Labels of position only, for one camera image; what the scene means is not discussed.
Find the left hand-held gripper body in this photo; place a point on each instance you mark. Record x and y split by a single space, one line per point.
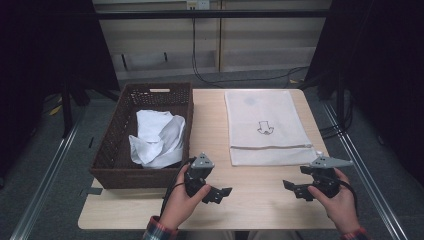
200 163

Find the black curtain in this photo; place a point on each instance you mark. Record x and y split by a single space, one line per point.
33 66
383 66

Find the person's left hand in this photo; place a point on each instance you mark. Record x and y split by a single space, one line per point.
180 203

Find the white mesh laundry bag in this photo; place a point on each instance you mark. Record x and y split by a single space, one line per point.
266 113

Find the black metal stand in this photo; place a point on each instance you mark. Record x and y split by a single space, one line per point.
67 113
340 100

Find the person's right hand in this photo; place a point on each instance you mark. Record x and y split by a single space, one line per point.
340 210

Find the white shirt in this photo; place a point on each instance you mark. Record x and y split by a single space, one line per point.
156 136

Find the black horizontal bar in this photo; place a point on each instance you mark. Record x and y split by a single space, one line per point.
250 14

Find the grey tape piece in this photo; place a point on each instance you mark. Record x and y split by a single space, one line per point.
93 191

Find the black floor tape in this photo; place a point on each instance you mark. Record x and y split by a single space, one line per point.
90 142

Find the beige wooden cabinet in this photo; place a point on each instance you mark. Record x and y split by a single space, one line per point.
266 40

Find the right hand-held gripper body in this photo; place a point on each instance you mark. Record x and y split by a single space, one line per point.
325 180

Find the metal floor rail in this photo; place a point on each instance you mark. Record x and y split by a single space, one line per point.
43 185
373 193

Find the white wall socket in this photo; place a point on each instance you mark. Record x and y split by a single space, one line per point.
198 4

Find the yellow floor tape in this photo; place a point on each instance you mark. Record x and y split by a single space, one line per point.
293 81
55 110

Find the brown woven basket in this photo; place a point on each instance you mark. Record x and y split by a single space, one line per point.
116 146

